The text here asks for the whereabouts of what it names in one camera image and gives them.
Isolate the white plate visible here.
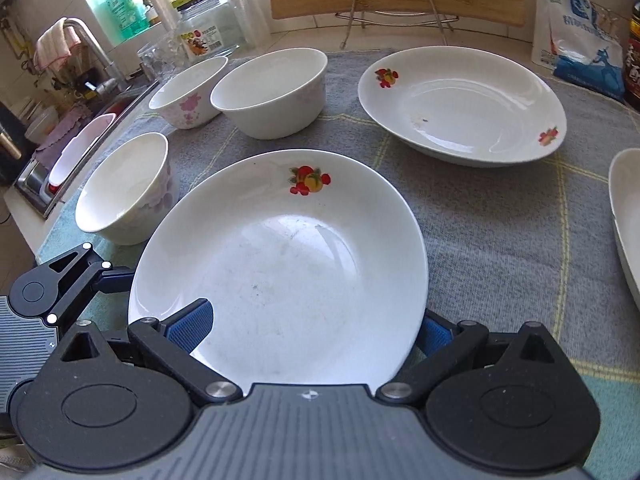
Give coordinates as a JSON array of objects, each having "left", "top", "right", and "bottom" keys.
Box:
[
  {"left": 358, "top": 46, "right": 567, "bottom": 168},
  {"left": 128, "top": 150, "right": 428, "bottom": 390},
  {"left": 608, "top": 148, "right": 640, "bottom": 306}
]

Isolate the grey checked dish towel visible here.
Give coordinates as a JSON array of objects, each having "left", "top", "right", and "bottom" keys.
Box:
[{"left": 34, "top": 49, "right": 640, "bottom": 480}]

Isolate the pink white basin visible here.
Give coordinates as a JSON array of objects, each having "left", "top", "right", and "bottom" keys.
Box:
[{"left": 48, "top": 113, "right": 116, "bottom": 190}]

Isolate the chrome sink faucet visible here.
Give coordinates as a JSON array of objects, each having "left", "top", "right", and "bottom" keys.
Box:
[{"left": 63, "top": 18, "right": 129, "bottom": 92}]

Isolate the white bowl pink flower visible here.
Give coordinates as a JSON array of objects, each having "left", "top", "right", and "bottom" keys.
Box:
[{"left": 149, "top": 56, "right": 229, "bottom": 130}]

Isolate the clear drinking glass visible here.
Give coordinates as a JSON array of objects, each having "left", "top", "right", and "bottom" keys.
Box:
[{"left": 138, "top": 37, "right": 189, "bottom": 81}]

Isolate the pink cloth on faucet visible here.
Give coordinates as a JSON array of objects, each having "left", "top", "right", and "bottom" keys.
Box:
[{"left": 34, "top": 18, "right": 81, "bottom": 70}]

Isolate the plain white bowl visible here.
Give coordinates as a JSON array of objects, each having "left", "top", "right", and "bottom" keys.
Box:
[{"left": 210, "top": 48, "right": 329, "bottom": 140}]

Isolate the green dish soap bottle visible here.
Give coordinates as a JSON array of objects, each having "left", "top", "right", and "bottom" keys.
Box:
[{"left": 104, "top": 0, "right": 149, "bottom": 39}]

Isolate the glass storage jar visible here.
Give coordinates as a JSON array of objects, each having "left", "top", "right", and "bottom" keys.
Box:
[{"left": 171, "top": 0, "right": 246, "bottom": 63}]

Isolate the tall plastic cup stack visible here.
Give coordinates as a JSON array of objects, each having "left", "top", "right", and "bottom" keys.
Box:
[{"left": 229, "top": 0, "right": 271, "bottom": 49}]

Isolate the white blue salt bag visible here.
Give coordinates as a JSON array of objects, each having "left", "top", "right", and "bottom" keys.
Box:
[{"left": 532, "top": 0, "right": 625, "bottom": 101}]

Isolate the dark vinegar bottle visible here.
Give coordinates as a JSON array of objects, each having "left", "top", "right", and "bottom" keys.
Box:
[{"left": 624, "top": 1, "right": 640, "bottom": 110}]

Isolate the wire board rack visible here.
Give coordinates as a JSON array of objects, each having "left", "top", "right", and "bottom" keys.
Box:
[{"left": 334, "top": 0, "right": 459, "bottom": 49}]

